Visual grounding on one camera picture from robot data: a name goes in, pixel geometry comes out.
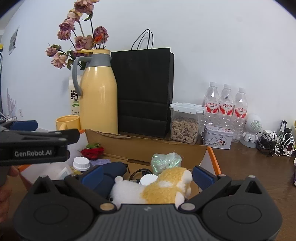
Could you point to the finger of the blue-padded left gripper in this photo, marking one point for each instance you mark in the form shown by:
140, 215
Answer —
24, 125

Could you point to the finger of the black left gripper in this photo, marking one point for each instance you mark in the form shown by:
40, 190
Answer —
71, 135

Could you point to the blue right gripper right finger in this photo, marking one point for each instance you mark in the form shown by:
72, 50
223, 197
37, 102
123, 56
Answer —
203, 178

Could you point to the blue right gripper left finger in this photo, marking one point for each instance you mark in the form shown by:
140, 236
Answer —
92, 178

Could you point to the red rose decoration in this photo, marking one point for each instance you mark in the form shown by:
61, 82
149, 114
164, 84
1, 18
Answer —
92, 151

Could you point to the yellow white plush toy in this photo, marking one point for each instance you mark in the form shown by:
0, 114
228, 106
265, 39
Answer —
173, 186

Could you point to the person's left hand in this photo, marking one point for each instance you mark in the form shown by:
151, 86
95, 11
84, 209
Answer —
5, 201

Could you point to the yellow mug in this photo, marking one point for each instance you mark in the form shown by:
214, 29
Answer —
68, 122

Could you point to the purple knitted cloth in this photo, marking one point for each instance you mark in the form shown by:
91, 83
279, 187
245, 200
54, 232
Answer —
99, 162

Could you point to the red cardboard pumpkin box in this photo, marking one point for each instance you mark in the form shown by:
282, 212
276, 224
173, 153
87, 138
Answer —
135, 151

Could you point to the white milk carton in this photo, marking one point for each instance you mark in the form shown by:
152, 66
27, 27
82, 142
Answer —
74, 98

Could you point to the yellow thermos jug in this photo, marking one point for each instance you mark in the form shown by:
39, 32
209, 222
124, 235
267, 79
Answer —
95, 84

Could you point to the white printed tin box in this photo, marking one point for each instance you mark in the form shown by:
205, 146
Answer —
217, 137

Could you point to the iridescent glitter bag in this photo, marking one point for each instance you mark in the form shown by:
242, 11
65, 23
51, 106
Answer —
160, 162

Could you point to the clear seed container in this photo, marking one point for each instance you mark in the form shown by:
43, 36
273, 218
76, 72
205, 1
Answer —
185, 120

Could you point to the middle water bottle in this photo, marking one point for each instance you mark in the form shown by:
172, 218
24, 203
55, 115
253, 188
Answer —
226, 107

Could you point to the water bottle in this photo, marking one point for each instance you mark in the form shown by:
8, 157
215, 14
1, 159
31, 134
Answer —
211, 105
240, 112
226, 107

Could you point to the small white robot toy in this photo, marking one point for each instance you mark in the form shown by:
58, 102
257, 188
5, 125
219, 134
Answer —
252, 126

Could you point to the right water bottle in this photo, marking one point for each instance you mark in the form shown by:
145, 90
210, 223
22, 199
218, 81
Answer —
240, 112

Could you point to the left water bottle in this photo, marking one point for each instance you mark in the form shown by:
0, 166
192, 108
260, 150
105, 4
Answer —
211, 105

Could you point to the black paper bag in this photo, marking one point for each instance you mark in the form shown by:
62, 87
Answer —
145, 81

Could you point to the dried pink flower bouquet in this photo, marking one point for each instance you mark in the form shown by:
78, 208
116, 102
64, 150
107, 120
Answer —
78, 29

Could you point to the wall paper notice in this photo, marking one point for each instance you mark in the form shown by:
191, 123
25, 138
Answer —
12, 44

